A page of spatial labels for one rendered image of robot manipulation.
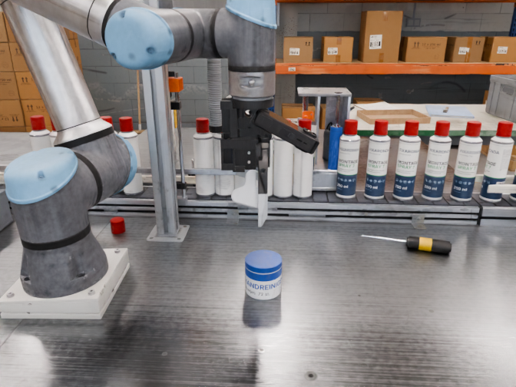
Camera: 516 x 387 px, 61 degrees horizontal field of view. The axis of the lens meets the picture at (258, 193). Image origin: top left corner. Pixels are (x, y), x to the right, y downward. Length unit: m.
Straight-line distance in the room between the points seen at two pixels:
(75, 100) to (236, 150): 0.33
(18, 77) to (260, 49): 4.03
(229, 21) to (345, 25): 4.91
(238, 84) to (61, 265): 0.43
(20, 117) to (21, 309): 3.89
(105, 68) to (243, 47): 5.21
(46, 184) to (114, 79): 5.10
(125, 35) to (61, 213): 0.34
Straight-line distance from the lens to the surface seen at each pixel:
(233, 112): 0.71
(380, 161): 1.14
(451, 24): 5.92
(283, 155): 1.11
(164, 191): 1.04
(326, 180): 1.19
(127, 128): 1.17
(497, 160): 1.24
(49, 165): 0.79
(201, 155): 1.13
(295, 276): 0.91
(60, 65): 0.90
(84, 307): 0.83
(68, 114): 0.89
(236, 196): 0.71
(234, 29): 0.69
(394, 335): 0.79
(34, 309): 0.87
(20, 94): 4.64
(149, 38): 0.59
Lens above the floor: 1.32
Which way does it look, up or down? 22 degrees down
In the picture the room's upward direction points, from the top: straight up
